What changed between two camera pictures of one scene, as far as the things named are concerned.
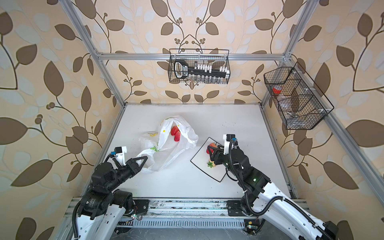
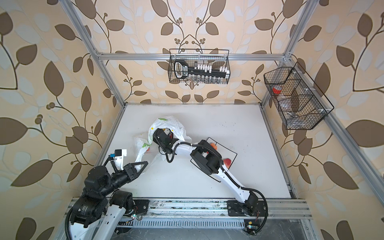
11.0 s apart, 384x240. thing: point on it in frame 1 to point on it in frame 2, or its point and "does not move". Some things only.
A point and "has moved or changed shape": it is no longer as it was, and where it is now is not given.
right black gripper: (219, 152) to (156, 140)
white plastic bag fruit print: (161, 149) has moved or changed shape
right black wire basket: (301, 104) does not move
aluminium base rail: (184, 213) does not move
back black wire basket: (199, 66) does not move
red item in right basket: (277, 89) does not move
